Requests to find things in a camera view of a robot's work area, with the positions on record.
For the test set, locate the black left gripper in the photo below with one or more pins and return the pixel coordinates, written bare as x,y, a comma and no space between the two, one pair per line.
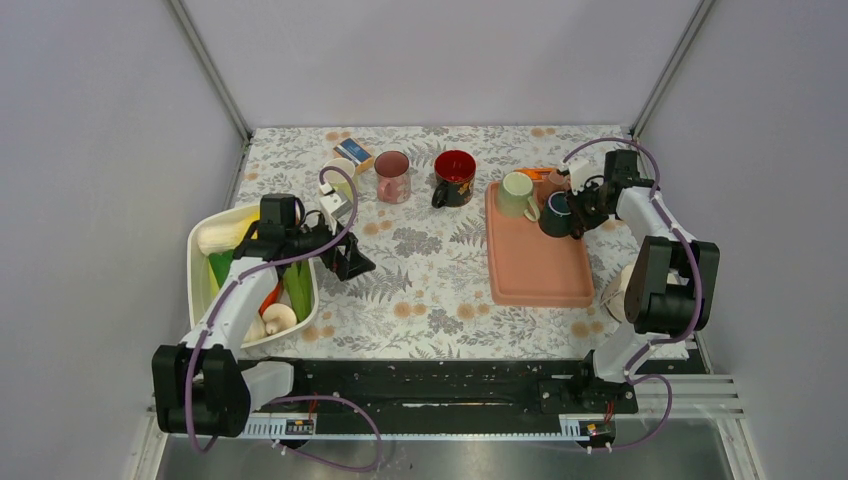
349,264

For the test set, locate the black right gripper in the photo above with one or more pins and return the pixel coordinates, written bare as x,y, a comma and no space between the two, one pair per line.
580,220

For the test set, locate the dark green mug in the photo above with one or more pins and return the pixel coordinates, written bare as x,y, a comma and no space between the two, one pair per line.
556,216

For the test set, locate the yellow green faceted mug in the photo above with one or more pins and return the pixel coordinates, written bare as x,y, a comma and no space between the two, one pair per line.
337,181

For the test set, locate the pink patterned mug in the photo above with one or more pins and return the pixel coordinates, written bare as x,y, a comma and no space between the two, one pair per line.
393,177

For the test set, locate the black skull pattern mug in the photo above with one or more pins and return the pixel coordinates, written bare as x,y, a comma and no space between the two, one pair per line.
455,174

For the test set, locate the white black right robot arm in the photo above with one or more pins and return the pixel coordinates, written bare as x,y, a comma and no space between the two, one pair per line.
668,295

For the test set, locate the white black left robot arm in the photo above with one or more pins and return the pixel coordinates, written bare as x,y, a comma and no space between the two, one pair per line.
199,387

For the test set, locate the light green mug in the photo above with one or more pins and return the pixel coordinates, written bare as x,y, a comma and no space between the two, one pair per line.
515,197

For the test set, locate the small brown pink cup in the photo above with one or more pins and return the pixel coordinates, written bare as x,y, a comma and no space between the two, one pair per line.
558,181

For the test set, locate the orange box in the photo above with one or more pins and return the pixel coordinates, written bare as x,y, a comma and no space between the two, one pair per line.
536,174

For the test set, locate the white vegetable basin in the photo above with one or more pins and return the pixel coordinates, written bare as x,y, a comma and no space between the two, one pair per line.
202,286

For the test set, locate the white mushroom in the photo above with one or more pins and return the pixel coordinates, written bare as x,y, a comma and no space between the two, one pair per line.
278,318

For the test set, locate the salmon pink plastic tray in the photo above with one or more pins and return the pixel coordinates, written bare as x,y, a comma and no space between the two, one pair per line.
529,268

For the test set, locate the yellow sponge blue label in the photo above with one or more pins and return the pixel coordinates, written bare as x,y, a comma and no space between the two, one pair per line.
357,153

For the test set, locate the yellow white cabbage toy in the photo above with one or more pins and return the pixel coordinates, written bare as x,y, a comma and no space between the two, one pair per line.
223,237

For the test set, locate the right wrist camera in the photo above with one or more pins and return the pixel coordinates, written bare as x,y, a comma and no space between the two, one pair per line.
577,171

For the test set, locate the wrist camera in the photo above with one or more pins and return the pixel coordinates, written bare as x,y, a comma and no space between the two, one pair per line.
333,204
577,171

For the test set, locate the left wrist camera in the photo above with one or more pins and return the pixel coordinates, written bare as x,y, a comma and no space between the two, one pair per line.
333,204

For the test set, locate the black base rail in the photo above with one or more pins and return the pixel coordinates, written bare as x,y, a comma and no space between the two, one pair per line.
532,386

